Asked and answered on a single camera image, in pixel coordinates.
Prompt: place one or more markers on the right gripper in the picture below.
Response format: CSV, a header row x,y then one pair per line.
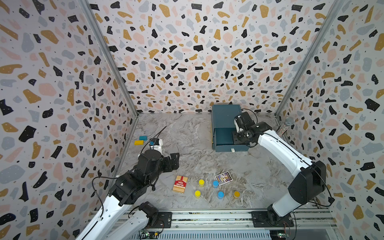
x,y
234,138

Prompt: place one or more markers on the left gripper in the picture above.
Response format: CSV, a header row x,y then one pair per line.
x,y
170,167

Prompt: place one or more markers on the teal drawer cabinet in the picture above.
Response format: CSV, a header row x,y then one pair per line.
x,y
223,127

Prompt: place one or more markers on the blue paint can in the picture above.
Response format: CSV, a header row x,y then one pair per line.
x,y
221,195
215,183

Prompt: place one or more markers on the orange paint can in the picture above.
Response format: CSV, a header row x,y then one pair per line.
x,y
236,194

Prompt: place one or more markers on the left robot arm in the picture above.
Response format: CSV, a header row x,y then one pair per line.
x,y
123,194

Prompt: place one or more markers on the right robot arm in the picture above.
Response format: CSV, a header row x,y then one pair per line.
x,y
309,177

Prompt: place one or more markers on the yellow paint can upper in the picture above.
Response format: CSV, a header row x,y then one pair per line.
x,y
201,182

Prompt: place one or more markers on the yellow paint can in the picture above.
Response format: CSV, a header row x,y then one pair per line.
x,y
201,182
197,194

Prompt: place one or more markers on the yellow paint can lower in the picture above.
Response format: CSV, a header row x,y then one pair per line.
x,y
197,194

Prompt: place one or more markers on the red Texas Hold'em card box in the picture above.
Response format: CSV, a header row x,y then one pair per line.
x,y
180,184

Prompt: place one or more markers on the yellow block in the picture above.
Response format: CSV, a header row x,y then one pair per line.
x,y
139,143

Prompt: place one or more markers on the glitter microphone on stand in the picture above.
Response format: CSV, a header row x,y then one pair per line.
x,y
288,122

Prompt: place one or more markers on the purple playing card box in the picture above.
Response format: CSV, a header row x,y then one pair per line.
x,y
224,178

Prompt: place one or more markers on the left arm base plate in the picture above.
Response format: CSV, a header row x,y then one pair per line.
x,y
161,220

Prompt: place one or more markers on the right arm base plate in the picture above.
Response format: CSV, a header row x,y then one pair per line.
x,y
267,219

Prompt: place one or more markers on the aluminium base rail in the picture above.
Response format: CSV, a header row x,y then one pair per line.
x,y
309,224

